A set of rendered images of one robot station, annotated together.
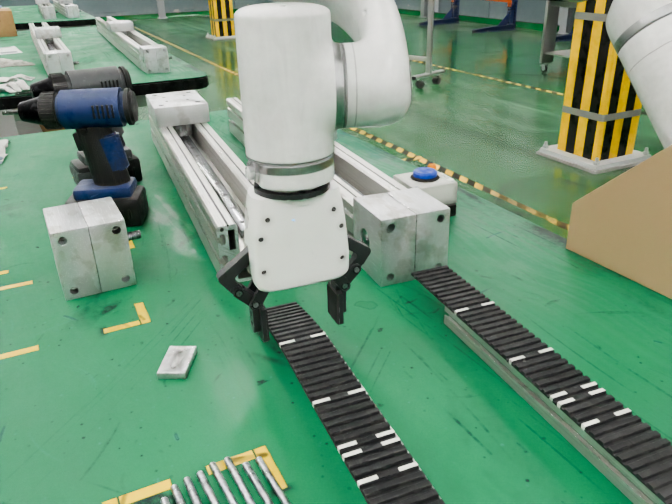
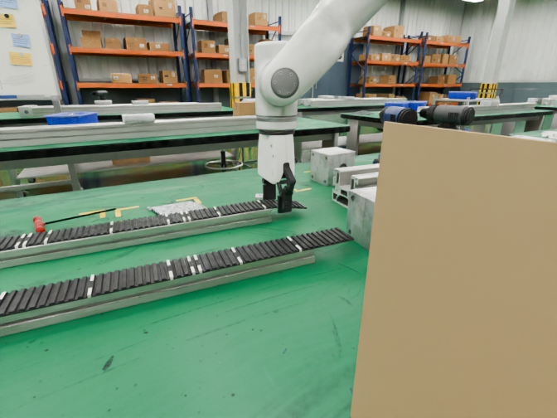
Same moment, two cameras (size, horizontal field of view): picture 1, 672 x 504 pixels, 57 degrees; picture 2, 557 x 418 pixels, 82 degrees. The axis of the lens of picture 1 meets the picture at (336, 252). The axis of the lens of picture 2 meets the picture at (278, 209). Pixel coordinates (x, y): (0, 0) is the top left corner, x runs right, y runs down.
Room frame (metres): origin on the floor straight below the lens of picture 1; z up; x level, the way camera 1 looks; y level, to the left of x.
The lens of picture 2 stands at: (0.55, -0.63, 1.06)
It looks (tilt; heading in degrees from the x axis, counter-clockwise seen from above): 21 degrees down; 87
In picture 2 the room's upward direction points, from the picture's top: straight up
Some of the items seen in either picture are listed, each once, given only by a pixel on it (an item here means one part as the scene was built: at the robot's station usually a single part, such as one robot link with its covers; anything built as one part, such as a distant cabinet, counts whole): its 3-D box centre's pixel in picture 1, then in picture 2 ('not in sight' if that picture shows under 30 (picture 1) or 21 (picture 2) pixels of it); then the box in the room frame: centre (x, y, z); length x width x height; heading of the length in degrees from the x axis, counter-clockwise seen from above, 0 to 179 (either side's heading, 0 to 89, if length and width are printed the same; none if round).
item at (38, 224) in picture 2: not in sight; (77, 216); (0.13, 0.04, 0.79); 0.16 x 0.08 x 0.02; 36
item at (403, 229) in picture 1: (407, 233); (386, 221); (0.77, -0.10, 0.83); 0.12 x 0.09 x 0.10; 111
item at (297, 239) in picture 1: (294, 226); (276, 153); (0.57, 0.04, 0.93); 0.10 x 0.07 x 0.11; 111
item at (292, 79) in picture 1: (290, 81); (276, 80); (0.57, 0.04, 1.07); 0.09 x 0.08 x 0.13; 95
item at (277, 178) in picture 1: (288, 167); (276, 123); (0.57, 0.04, 0.99); 0.09 x 0.08 x 0.03; 111
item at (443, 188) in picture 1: (419, 194); not in sight; (0.96, -0.14, 0.81); 0.10 x 0.08 x 0.06; 111
